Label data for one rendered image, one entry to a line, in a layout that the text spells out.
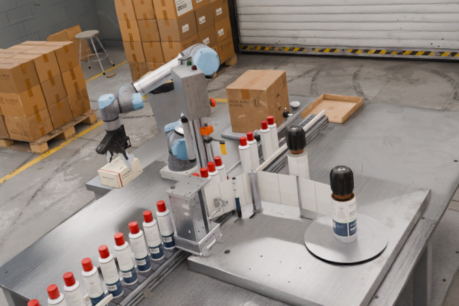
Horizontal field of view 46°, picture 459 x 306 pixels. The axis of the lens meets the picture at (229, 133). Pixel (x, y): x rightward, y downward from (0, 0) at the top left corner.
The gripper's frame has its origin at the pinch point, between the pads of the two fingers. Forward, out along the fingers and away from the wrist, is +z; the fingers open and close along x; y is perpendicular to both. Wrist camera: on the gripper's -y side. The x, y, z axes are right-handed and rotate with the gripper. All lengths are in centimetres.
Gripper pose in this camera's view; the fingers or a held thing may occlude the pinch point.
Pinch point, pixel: (119, 168)
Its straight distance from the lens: 260.5
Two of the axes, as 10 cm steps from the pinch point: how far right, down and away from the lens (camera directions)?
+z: 1.4, 9.1, 4.0
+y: 5.3, -4.1, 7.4
